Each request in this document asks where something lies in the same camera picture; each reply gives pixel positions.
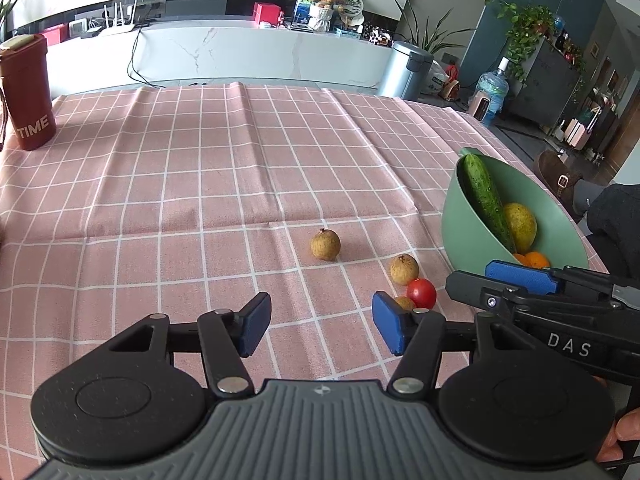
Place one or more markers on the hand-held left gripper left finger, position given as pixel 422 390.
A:
pixel 255 325

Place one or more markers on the flat red box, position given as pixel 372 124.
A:
pixel 52 35

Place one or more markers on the white marble television console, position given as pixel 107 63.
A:
pixel 225 55

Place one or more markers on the person's dark trouser leg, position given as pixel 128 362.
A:
pixel 615 220

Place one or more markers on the brown longan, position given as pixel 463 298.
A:
pixel 325 244
pixel 404 268
pixel 403 303

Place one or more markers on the long-leaf potted plant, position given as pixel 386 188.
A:
pixel 430 35

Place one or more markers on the red cherry tomato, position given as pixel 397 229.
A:
pixel 421 293

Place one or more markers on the white ribbed pot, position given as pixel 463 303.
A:
pixel 321 19

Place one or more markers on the red gift box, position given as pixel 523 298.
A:
pixel 265 14

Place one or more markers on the green colander bowl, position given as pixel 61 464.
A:
pixel 460 230

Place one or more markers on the silver pedal trash bin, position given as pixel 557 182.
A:
pixel 402 72

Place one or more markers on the brown leather bag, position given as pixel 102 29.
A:
pixel 555 175

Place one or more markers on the thin-leaf plant in glass vase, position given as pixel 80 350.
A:
pixel 5 7

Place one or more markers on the grey sideboard cabinet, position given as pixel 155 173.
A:
pixel 545 90

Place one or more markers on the red tumbler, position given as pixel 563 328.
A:
pixel 27 90

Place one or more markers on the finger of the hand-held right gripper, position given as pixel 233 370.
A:
pixel 475 291
pixel 520 277

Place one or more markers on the pink case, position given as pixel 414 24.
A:
pixel 575 132

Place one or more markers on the orange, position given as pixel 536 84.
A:
pixel 537 259
pixel 520 259

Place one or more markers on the white router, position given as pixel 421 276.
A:
pixel 120 25

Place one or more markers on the yellow-green mango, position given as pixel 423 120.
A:
pixel 522 225

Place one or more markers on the trailing green houseplant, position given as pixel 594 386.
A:
pixel 525 30

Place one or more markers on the round decorative plate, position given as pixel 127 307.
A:
pixel 350 2

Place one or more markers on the blue water jug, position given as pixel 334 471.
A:
pixel 492 92

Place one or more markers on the small white device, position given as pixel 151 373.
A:
pixel 78 27

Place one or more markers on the pink checkered tablecloth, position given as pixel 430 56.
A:
pixel 175 185

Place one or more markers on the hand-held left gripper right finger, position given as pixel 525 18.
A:
pixel 390 322

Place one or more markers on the white plastic bag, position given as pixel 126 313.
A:
pixel 437 79

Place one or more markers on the green cucumber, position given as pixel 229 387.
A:
pixel 485 195

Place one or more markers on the person's right hand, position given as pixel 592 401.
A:
pixel 630 432

